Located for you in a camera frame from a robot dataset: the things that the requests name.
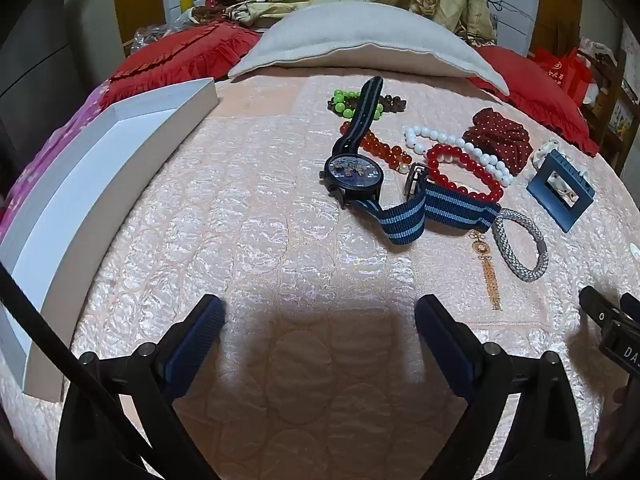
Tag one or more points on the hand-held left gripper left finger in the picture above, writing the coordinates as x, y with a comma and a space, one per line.
200, 340

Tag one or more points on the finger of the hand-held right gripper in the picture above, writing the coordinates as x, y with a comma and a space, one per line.
597, 310

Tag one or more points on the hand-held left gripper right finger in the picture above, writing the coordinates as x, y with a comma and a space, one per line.
440, 340

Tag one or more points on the blue hair claw clip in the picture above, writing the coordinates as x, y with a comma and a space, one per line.
542, 185

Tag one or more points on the white patterned scrunchie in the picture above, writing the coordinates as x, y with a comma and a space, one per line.
545, 149

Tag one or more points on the red polka dot scrunchie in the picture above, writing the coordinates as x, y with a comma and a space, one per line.
500, 135

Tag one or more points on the white cardboard box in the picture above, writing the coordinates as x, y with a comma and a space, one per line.
100, 160

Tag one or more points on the gold fan tassel hairpin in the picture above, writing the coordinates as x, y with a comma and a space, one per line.
492, 280

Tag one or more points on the peach quilted bedspread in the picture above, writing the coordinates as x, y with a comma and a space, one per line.
250, 210

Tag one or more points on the wooden chair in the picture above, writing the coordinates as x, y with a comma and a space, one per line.
610, 110

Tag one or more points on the red shopping bag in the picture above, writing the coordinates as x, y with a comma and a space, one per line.
565, 75

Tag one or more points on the red ruffled pillow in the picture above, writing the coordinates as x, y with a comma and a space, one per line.
530, 80
165, 60

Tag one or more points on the pink floral sheet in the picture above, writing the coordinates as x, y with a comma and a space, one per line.
65, 130

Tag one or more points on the clear plastic bag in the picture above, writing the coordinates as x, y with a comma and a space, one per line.
145, 40

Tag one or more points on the cream pillow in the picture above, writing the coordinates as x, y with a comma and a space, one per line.
360, 35

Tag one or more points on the grey cabinet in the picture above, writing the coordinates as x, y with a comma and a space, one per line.
40, 60

